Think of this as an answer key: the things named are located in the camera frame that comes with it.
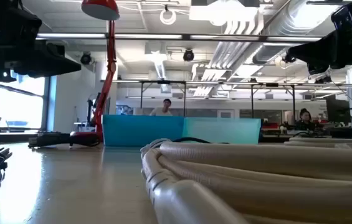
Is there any red desk lamp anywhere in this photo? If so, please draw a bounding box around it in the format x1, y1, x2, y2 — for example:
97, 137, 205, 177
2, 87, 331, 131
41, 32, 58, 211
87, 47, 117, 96
69, 0, 121, 147

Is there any person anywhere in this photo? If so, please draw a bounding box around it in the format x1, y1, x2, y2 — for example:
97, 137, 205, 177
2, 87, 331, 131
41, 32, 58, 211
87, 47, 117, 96
149, 98, 174, 117
294, 108, 317, 131

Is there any black computer monitor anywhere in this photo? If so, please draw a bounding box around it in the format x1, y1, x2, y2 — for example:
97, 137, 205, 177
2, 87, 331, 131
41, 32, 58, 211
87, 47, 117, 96
325, 94, 352, 126

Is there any blue plastic bin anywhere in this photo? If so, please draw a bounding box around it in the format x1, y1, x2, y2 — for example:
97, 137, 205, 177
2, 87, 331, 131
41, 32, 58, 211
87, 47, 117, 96
102, 114, 186, 147

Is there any black aluminium table frame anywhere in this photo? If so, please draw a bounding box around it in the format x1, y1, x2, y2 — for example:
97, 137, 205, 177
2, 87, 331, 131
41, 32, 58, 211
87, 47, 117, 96
0, 132, 30, 147

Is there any white hanging cable loop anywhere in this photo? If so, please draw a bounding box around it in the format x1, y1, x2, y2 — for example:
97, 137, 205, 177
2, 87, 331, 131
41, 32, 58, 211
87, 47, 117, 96
159, 4, 178, 26

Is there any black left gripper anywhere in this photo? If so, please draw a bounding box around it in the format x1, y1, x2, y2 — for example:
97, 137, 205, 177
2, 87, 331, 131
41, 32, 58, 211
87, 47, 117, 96
0, 39, 82, 83

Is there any overhead rail with light strips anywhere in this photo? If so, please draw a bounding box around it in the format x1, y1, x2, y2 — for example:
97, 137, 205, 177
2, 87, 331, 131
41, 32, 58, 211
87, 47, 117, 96
35, 32, 323, 43

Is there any black background rig frame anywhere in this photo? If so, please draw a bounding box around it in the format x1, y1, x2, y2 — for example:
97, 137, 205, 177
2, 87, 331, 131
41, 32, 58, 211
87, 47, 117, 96
139, 80, 188, 118
250, 82, 297, 121

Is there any teal plastic bin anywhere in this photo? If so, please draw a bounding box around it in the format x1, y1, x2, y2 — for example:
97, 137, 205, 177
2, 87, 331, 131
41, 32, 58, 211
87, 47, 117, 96
181, 117, 262, 145

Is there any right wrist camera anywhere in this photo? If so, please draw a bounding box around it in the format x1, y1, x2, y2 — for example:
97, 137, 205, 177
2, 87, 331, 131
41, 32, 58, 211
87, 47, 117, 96
331, 2, 352, 31

